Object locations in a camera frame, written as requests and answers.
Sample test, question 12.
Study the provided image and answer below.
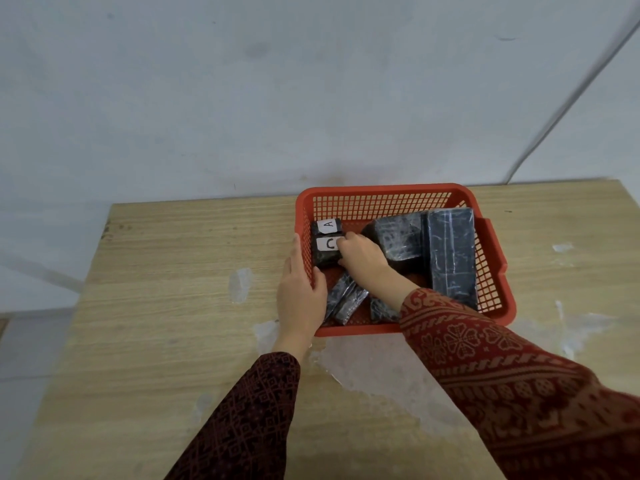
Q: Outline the person's left forearm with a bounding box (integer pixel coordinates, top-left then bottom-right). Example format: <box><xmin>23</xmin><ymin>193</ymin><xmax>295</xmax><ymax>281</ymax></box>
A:
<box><xmin>164</xmin><ymin>340</ymin><xmax>302</xmax><ymax>480</ymax></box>

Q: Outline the person's left hand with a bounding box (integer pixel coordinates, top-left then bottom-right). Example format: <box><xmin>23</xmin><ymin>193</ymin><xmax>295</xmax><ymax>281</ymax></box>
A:
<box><xmin>272</xmin><ymin>233</ymin><xmax>329</xmax><ymax>363</ymax></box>

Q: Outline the thin black wrapped block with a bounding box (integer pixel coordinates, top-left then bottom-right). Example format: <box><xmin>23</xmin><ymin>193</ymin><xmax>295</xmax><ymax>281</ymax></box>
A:
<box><xmin>369</xmin><ymin>296</ymin><xmax>401</xmax><ymax>324</ymax></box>
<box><xmin>324</xmin><ymin>272</ymin><xmax>357</xmax><ymax>323</ymax></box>
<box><xmin>334</xmin><ymin>286</ymin><xmax>370</xmax><ymax>326</ymax></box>

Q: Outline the medium black wrapped block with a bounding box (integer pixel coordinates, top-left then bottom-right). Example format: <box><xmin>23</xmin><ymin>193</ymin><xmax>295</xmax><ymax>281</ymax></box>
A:
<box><xmin>366</xmin><ymin>212</ymin><xmax>427</xmax><ymax>264</ymax></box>

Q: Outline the person's right hand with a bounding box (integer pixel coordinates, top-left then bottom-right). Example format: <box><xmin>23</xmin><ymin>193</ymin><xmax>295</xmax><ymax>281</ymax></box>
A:
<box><xmin>336</xmin><ymin>232</ymin><xmax>397</xmax><ymax>297</ymax></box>

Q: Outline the person's right forearm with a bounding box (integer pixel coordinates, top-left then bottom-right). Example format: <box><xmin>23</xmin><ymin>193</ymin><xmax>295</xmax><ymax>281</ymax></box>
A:
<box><xmin>372</xmin><ymin>269</ymin><xmax>640</xmax><ymax>480</ymax></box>

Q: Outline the grey wall cable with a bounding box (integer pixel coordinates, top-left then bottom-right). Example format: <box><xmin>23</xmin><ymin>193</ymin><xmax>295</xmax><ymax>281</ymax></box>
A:
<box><xmin>506</xmin><ymin>12</ymin><xmax>640</xmax><ymax>184</ymax></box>

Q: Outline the large black wrapped block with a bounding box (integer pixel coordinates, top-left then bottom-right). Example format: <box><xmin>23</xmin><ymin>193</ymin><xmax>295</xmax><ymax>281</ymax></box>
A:
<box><xmin>423</xmin><ymin>207</ymin><xmax>479</xmax><ymax>311</ymax></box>

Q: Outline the red plastic mesh basket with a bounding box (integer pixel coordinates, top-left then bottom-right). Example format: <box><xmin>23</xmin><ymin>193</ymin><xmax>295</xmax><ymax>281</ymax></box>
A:
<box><xmin>294</xmin><ymin>183</ymin><xmax>517</xmax><ymax>338</ymax></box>

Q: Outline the small black block white label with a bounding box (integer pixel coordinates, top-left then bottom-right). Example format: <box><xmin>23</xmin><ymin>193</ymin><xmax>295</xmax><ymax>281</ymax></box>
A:
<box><xmin>310</xmin><ymin>218</ymin><xmax>344</xmax><ymax>239</ymax></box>
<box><xmin>313</xmin><ymin>236</ymin><xmax>347</xmax><ymax>268</ymax></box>

